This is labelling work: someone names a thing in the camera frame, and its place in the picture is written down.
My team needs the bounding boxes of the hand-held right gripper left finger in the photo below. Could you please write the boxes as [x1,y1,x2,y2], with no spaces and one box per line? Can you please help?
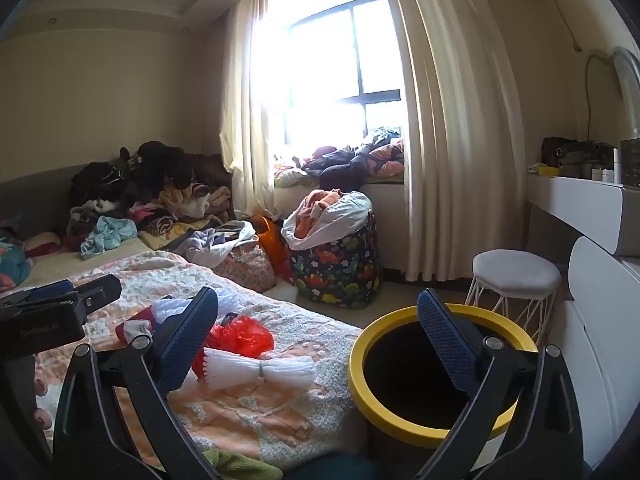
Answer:
[52,286,221,480]

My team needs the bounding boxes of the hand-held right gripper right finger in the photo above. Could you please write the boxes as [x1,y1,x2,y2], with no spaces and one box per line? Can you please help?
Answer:
[416,287,586,480]

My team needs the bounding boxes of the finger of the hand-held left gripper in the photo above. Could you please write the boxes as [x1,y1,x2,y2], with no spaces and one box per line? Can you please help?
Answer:
[0,280,76,309]
[74,274,122,317]

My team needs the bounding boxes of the white foam net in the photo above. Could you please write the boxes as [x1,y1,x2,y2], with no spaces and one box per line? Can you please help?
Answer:
[202,347,317,392]
[150,290,251,326]

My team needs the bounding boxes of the red snack wrapper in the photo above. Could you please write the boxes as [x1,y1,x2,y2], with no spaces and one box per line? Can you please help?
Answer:
[116,307,161,346]

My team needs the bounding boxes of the red plastic bag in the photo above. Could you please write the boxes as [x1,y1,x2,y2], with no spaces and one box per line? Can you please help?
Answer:
[202,316,276,361]

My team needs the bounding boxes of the yellow rimmed black trash bin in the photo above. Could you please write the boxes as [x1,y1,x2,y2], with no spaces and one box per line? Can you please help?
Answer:
[347,304,541,480]

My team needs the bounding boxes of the person's left hand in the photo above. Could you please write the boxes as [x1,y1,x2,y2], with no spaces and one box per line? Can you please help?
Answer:
[31,379,55,432]

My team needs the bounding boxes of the pink pillow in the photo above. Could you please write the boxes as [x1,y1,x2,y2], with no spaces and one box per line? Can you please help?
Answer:
[22,232,62,259]

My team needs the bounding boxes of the colourful printed cloth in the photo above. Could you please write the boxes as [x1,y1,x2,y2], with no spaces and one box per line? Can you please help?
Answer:
[0,217,33,291]

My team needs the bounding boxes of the light blue garment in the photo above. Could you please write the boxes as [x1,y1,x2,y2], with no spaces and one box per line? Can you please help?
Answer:
[80,216,138,259]

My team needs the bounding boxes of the pink floral fabric bag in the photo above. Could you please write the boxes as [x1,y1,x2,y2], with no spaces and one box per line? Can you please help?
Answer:
[182,222,257,268]
[220,240,277,293]

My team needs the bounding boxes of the grey headboard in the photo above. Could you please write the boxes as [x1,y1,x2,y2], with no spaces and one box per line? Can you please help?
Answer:
[0,162,91,241]

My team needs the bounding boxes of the pile of mixed clothes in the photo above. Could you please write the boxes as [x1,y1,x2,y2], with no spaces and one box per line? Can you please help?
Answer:
[67,142,236,256]

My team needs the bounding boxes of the orange plastic bag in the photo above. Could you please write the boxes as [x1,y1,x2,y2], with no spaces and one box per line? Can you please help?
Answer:
[250,215,296,283]

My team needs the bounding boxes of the pink and white floral blanket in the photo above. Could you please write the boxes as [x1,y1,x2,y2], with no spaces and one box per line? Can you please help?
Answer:
[0,250,373,473]

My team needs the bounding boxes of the dinosaur print laundry basket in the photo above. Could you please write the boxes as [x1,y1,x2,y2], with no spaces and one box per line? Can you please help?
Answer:
[290,212,381,309]

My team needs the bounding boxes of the green cloth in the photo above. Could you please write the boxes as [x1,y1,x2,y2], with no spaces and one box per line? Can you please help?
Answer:
[202,447,283,480]

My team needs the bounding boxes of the white rounded cabinet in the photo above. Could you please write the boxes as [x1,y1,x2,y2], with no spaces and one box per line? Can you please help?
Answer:
[552,236,640,466]

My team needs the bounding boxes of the person's teal trouser leg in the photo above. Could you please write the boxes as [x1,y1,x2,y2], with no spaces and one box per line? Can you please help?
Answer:
[285,452,381,480]

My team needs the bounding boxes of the white plastic bag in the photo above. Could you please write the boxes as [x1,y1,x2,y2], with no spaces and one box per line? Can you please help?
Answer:
[281,191,375,251]

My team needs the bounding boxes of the orange clothes bundle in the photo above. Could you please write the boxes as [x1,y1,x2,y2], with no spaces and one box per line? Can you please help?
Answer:
[295,189,343,238]

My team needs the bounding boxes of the white dressing table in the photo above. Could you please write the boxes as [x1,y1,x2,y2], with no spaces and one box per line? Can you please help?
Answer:
[526,172,640,256]

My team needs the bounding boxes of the clothes on window sill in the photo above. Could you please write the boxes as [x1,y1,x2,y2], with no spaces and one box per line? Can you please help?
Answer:
[275,127,406,188]

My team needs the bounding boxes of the cream curtain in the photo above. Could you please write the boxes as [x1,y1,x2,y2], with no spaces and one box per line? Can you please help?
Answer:
[220,0,276,221]
[375,0,526,283]

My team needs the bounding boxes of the dark handbag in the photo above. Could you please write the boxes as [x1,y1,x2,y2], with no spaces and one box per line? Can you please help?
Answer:
[541,136,618,178]

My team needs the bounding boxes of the clear cosmetics organizer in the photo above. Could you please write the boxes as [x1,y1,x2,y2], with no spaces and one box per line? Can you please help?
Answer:
[620,137,640,186]

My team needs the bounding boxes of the black framed window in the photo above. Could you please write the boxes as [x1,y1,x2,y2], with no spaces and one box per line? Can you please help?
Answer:
[267,0,406,146]

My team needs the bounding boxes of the silver framed mirror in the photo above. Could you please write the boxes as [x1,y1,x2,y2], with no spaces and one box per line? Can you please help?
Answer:
[610,46,640,116]

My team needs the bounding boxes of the white wire frame stool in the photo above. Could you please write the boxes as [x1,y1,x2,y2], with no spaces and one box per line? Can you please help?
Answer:
[465,249,562,348]

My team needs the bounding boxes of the thin wall cable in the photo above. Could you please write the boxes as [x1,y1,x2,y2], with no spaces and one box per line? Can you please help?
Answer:
[537,0,585,55]

